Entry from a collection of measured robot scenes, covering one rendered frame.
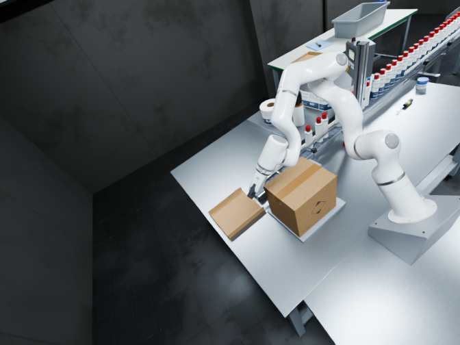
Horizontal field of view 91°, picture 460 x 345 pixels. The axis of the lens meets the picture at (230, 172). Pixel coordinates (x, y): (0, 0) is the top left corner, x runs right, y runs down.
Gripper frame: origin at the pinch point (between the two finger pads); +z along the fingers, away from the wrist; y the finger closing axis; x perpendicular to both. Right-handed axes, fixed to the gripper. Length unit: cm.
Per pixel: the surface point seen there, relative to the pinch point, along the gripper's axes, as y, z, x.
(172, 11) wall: 190, -41, 223
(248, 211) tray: 27.7, 35.1, 0.5
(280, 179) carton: 22.5, -2.3, -7.9
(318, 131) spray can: 82, -18, -12
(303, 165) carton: 33.1, -11.2, -14.5
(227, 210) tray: 26, 43, 13
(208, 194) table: 36, 50, 35
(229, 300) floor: 24, 129, -21
